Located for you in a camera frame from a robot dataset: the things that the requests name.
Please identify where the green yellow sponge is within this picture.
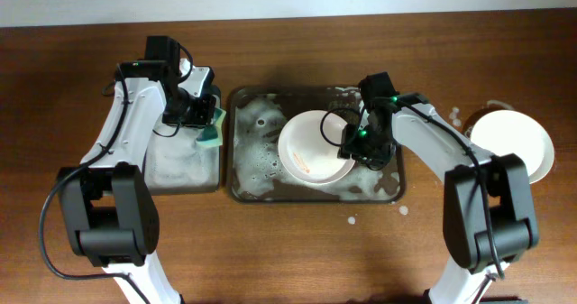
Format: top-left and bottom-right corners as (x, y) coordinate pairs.
(196, 107), (226, 149)

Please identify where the pink-white plate with stain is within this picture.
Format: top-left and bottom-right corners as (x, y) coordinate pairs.
(278, 110), (355, 185)

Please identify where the cream plate with stain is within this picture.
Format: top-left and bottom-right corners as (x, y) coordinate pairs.
(470, 109), (555, 184)

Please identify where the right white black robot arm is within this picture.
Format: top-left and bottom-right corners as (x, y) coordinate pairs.
(339, 94), (539, 304)

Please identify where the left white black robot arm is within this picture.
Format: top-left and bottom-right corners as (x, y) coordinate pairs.
(52, 58), (225, 303)

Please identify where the small soapy black tray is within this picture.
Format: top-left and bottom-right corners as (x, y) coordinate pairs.
(143, 84), (223, 195)

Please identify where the large dark foamy tray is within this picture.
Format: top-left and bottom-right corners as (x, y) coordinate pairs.
(226, 87), (407, 204)

